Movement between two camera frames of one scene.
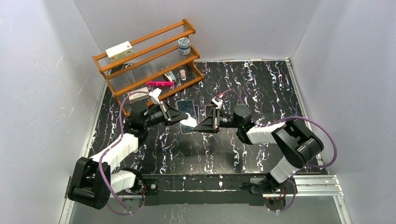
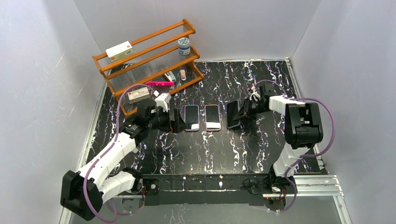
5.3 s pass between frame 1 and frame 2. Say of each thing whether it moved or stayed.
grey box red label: stayed
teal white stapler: stayed
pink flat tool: stayed
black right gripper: moved
